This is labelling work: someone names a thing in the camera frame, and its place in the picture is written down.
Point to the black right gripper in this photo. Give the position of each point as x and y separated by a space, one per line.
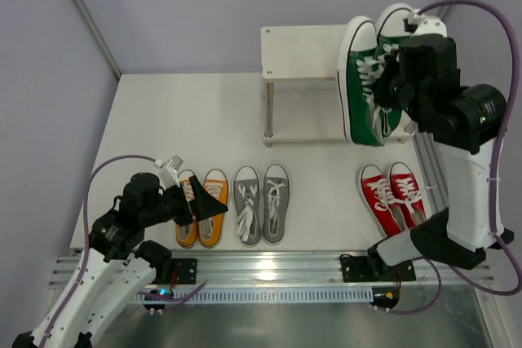
391 90

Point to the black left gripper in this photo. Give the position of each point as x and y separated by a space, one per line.
184 206

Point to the grey sneaker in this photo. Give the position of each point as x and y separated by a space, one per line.
276 199
246 196

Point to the green sneaker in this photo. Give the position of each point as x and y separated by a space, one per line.
390 32
357 71

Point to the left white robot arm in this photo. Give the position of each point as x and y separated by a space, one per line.
117 261

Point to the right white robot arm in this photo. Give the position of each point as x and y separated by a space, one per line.
465 130

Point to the white two-tier shoe shelf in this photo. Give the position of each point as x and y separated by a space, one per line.
299 70

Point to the right red sneaker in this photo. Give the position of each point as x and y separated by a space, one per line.
406 190

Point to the red sneaker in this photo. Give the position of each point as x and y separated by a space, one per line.
384 206
406 190

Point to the left red sneaker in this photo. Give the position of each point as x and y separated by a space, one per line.
384 206

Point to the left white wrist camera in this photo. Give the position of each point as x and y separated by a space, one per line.
168 171

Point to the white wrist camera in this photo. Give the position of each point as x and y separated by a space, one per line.
168 171
421 24

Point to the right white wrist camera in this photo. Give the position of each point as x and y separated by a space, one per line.
421 24

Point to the aluminium mounting rail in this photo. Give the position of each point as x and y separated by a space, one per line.
257 267

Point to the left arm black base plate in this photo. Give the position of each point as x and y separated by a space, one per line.
182 271

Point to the white slotted cable duct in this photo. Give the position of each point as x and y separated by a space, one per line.
281 295

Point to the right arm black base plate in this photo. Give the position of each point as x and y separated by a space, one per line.
356 269

